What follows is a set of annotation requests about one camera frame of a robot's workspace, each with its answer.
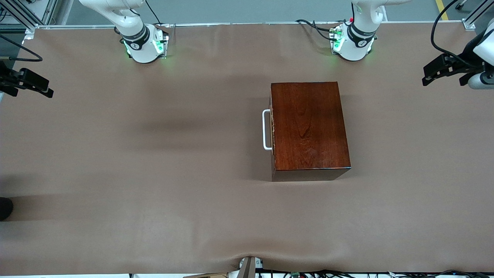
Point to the black round object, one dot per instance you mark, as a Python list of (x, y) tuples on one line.
[(4, 208)]

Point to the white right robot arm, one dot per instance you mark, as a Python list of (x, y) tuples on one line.
[(142, 50)]

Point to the black caster wheel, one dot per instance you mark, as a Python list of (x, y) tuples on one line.
[(461, 4)]

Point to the large table cover sheet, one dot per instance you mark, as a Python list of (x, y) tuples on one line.
[(154, 173)]

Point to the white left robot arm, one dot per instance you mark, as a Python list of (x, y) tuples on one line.
[(359, 46)]

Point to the dark wooden drawer cabinet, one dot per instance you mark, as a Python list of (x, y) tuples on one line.
[(308, 127)]

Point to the aluminium frame post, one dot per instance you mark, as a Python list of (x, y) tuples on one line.
[(19, 14), (472, 19)]

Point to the grey metal bracket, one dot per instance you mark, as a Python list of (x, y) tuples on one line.
[(249, 268)]

